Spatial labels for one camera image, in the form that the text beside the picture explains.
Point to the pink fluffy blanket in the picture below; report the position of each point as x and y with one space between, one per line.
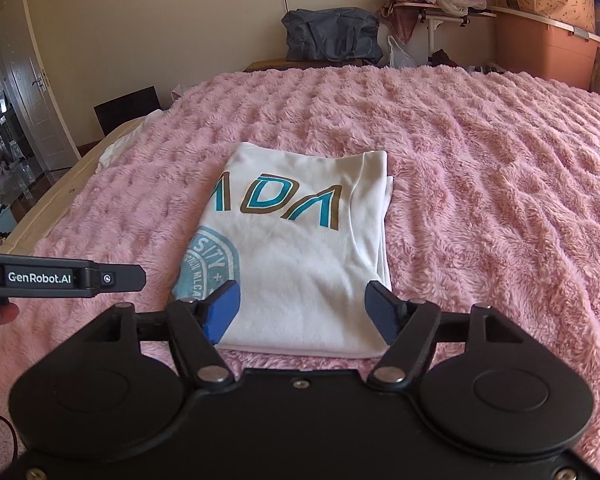
480 185

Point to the white printed sweatshirt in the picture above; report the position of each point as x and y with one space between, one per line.
300 270

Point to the white folding table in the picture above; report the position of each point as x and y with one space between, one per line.
432 15

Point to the pink storage box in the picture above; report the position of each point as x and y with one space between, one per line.
545 55

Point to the cream bed mattress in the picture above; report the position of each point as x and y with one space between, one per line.
55 190

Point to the pink clothes pile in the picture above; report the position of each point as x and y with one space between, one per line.
402 15

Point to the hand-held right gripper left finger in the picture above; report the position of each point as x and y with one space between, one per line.
225 310

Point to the white plastic bag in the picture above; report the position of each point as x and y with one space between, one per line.
402 55

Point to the dark maroon cloth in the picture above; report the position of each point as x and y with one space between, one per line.
441 57

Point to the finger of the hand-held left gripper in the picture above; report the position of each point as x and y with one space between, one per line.
125 277

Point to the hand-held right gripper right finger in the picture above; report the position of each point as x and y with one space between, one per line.
382 317

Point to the white door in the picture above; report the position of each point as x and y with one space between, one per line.
45 100

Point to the black flat panel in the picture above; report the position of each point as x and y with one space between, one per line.
127 110

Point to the white cloth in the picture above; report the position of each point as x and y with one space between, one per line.
125 140

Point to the blue duffel bag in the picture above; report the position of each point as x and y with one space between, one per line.
330 35

